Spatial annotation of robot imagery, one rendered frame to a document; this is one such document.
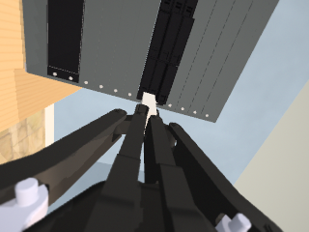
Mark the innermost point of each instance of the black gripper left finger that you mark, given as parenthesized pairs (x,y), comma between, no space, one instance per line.
(29,185)

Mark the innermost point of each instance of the black equipment rack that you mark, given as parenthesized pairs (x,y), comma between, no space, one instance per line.
(102,45)

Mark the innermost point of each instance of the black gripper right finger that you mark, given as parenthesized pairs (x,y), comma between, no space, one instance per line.
(188,178)

